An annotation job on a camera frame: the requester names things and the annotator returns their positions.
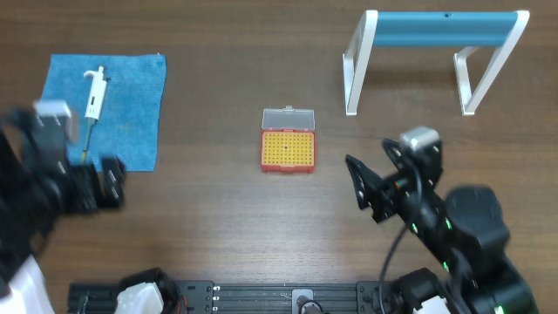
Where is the white and blue stand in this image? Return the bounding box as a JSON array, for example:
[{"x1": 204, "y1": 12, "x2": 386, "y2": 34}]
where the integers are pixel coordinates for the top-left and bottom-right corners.
[{"x1": 342, "y1": 9, "x2": 532, "y2": 117}]

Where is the mounting rail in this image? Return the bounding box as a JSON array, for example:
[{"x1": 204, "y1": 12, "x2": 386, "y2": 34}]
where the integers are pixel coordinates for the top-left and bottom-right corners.
[{"x1": 67, "y1": 280, "x2": 409, "y2": 314}]

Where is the red and yellow tip box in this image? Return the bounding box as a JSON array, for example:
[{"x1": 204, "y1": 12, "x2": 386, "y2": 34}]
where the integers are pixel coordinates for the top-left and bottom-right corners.
[{"x1": 260, "y1": 105, "x2": 316, "y2": 174}]

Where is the black cable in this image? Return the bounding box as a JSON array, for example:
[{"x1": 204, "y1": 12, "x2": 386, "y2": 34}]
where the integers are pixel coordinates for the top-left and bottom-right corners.
[{"x1": 378, "y1": 224, "x2": 410, "y2": 306}]

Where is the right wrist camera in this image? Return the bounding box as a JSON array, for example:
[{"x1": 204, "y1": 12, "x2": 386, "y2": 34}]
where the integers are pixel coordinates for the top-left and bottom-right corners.
[{"x1": 399, "y1": 126, "x2": 441, "y2": 153}]

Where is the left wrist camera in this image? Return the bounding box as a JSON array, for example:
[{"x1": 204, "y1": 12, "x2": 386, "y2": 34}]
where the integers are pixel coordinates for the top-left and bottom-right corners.
[{"x1": 32, "y1": 99, "x2": 80, "y2": 144}]

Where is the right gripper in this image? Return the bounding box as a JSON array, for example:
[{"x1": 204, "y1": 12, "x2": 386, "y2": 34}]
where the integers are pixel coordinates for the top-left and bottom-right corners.
[{"x1": 344, "y1": 138, "x2": 444, "y2": 225}]

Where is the blue cloth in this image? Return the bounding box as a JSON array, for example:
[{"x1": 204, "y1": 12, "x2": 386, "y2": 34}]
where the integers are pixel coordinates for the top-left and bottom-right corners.
[{"x1": 41, "y1": 52, "x2": 168, "y2": 174}]

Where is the white pipette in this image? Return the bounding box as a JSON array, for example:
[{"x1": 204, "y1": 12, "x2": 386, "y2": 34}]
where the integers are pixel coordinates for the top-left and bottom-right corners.
[{"x1": 80, "y1": 65, "x2": 112, "y2": 166}]

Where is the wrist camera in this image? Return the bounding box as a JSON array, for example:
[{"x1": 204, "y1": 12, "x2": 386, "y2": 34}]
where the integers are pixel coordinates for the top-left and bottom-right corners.
[
  {"x1": 32, "y1": 99, "x2": 80, "y2": 144},
  {"x1": 399, "y1": 126, "x2": 441, "y2": 153}
]

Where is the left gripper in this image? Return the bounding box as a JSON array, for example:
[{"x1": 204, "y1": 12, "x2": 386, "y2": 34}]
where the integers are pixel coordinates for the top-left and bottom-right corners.
[{"x1": 25, "y1": 143, "x2": 128, "y2": 215}]

